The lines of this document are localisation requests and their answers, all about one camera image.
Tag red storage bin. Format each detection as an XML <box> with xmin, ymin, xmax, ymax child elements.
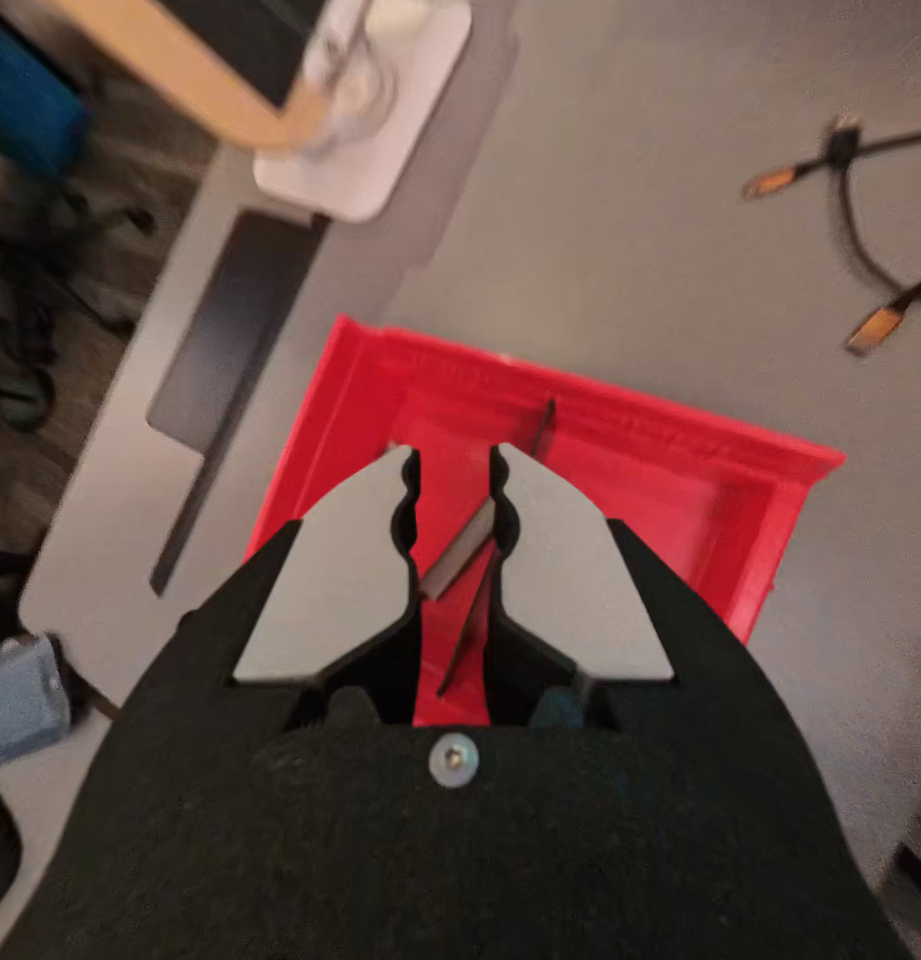
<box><xmin>241</xmin><ymin>313</ymin><xmax>848</xmax><ymax>729</ymax></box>

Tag grey-blue padded pouch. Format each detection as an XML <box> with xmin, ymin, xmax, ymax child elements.
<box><xmin>0</xmin><ymin>636</ymin><xmax>73</xmax><ymax>770</ymax></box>

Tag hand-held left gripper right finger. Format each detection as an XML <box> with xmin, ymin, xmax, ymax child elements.
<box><xmin>489</xmin><ymin>444</ymin><xmax>675</xmax><ymax>725</ymax></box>

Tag grey desk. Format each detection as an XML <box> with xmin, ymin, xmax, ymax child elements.
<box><xmin>16</xmin><ymin>0</ymin><xmax>921</xmax><ymax>960</ymax></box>

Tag black bin divider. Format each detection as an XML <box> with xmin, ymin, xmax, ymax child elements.
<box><xmin>436</xmin><ymin>399</ymin><xmax>558</xmax><ymax>697</ymax></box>

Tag black cable with orange plugs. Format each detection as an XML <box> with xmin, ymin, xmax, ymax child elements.
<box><xmin>741</xmin><ymin>123</ymin><xmax>921</xmax><ymax>357</ymax></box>

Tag blue container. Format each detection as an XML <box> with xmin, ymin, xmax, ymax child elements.
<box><xmin>0</xmin><ymin>22</ymin><xmax>87</xmax><ymax>177</ymax></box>

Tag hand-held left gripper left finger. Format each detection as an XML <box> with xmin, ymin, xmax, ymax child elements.
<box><xmin>231</xmin><ymin>444</ymin><xmax>423</xmax><ymax>725</ymax></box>

